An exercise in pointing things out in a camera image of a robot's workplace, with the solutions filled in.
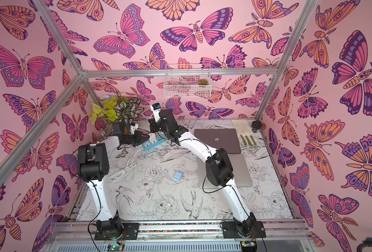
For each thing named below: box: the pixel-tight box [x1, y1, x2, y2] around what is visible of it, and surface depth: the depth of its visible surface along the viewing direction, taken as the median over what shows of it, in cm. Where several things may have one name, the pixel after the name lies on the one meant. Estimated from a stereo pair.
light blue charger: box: [173, 171, 183, 181], surface depth 92 cm
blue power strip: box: [141, 135, 166, 151], surface depth 105 cm
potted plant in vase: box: [90, 93, 144, 135], surface depth 99 cm
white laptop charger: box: [148, 132, 157, 144], surface depth 105 cm
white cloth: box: [231, 119, 260, 146], surface depth 114 cm
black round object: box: [251, 120, 263, 133], surface depth 114 cm
